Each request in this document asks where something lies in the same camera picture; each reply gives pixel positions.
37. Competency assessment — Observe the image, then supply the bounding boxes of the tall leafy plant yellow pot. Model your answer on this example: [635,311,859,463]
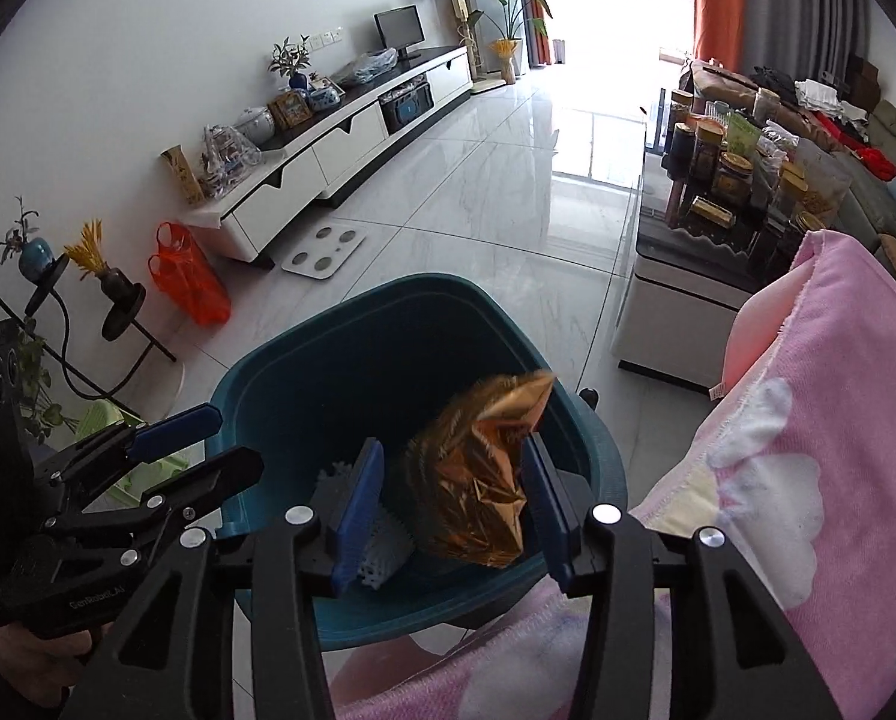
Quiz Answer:
[469,0,554,83]

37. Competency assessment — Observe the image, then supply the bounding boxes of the white and black TV cabinet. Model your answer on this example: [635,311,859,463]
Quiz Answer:
[181,45,475,265]

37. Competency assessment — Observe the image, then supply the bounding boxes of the clear glass decanter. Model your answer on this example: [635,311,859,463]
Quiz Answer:
[202,122,263,192]

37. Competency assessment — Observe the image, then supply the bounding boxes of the glass-top coffee table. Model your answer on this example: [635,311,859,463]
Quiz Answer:
[616,86,813,391]

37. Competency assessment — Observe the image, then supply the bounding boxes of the black clothes pile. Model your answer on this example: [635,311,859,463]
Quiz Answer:
[751,66,801,95]

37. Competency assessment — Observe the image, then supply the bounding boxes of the dark storage crate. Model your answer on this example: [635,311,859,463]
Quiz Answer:
[379,82,435,132]

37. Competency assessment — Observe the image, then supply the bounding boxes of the group of glass jars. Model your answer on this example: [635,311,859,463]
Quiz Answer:
[661,86,854,271]

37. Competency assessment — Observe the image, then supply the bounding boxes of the dark brown box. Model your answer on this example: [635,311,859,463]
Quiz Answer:
[841,52,884,110]

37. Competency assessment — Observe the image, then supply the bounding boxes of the green ivy plant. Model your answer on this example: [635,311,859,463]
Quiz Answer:
[13,315,81,443]

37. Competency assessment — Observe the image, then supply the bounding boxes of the yellow patterned box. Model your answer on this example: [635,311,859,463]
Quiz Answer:
[161,146,209,205]

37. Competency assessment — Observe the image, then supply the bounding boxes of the light green plastic basket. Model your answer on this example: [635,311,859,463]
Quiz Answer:
[80,399,194,496]

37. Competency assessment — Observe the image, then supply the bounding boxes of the black monitor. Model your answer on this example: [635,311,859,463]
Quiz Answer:
[373,5,426,65]

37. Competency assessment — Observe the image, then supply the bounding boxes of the clear plastic bag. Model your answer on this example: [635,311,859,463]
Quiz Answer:
[335,47,400,87]

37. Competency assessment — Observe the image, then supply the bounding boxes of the olive green sofa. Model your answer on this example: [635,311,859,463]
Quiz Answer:
[680,60,896,278]

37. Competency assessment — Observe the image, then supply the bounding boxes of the gold foil wrapper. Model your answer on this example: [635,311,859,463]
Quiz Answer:
[403,369,558,567]

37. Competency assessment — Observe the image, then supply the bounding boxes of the red cloth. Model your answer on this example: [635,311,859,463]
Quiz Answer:
[811,111,896,181]

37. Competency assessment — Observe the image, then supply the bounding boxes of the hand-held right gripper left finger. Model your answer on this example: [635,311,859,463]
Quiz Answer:
[61,439,386,720]

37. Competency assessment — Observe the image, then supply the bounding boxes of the gold picture frame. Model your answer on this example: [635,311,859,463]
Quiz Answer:
[269,90,315,130]

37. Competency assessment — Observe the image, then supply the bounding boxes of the yellow wheat bouquet dark vase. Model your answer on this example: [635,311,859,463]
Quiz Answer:
[64,219,145,301]

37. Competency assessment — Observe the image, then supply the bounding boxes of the white cloth pile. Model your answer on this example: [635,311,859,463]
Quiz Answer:
[793,77,869,121]

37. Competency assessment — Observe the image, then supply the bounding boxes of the small plant in blue pot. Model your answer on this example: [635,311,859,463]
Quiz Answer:
[0,195,55,278]

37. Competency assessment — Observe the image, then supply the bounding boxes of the person's left hand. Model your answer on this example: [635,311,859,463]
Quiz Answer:
[0,628,96,713]

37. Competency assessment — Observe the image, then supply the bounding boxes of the white bathroom scale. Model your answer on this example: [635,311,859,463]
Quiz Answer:
[281,223,368,280]

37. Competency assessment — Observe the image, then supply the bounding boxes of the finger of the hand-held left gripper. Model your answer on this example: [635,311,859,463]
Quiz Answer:
[46,448,263,541]
[31,403,224,500]

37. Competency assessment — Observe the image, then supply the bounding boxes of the orange plastic bag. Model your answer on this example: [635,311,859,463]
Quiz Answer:
[148,221,233,327]

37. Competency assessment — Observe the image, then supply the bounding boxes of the pink flower-print blanket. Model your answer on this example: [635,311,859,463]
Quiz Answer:
[328,229,896,720]

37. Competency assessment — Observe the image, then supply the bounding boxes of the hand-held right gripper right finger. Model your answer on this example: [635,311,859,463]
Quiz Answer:
[521,433,843,720]

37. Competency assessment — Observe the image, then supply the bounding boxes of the white foam fruit net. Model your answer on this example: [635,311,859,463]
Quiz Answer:
[313,461,416,593]

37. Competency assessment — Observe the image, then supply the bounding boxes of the white ceramic pot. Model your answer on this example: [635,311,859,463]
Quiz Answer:
[236,105,276,142]

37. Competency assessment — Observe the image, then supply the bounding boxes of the teal plastic bin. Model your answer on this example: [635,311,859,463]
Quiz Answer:
[206,274,629,653]

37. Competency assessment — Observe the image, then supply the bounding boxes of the black metal plant stand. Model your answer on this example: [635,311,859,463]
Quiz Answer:
[23,255,180,400]

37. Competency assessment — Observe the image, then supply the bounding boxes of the plant in blue vase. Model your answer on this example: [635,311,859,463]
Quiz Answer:
[269,36,314,91]

